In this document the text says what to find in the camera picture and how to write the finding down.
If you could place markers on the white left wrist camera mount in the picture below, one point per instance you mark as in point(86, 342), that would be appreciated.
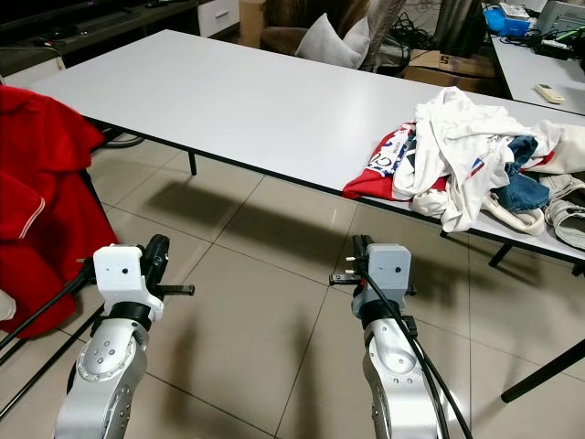
point(119, 274)

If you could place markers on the white table black frame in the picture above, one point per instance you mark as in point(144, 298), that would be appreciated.
point(256, 96)

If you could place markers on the brown armchair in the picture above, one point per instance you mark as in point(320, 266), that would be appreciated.
point(279, 37)

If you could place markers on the blue jeans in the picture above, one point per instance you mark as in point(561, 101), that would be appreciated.
point(516, 183)

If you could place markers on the small white desk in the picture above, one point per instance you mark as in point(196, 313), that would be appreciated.
point(539, 64)

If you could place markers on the large grey pillow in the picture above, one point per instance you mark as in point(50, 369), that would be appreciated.
point(329, 41)

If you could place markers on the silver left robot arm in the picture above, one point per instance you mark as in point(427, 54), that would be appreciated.
point(101, 375)

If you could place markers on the beige striped trousers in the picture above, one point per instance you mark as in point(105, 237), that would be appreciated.
point(567, 210)

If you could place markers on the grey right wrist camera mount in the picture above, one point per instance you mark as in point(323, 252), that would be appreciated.
point(391, 270)

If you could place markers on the dark low tv cabinet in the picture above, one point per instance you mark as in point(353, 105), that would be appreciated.
point(91, 23)

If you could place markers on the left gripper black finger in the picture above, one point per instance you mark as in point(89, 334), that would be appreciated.
point(157, 250)

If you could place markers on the printed cardboard box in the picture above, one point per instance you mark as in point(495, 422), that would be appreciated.
point(448, 66)

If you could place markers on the small grey pillow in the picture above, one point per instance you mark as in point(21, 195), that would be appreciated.
point(358, 35)

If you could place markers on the red polo shirt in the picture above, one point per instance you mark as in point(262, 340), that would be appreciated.
point(37, 274)
point(46, 128)

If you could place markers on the white drawer unit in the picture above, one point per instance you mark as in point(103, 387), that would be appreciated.
point(219, 14)

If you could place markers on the cream canvas bag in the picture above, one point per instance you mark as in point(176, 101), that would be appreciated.
point(507, 219)

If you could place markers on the white shirt small logo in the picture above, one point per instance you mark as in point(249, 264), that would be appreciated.
point(457, 128)

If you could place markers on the blue plastic box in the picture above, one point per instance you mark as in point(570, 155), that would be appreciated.
point(507, 18)

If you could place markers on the plain cardboard box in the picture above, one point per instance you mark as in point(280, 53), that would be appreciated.
point(251, 20)

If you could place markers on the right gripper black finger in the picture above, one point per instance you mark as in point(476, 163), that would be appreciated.
point(361, 250)

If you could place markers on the white remote control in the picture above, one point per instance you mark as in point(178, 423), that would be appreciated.
point(551, 92)

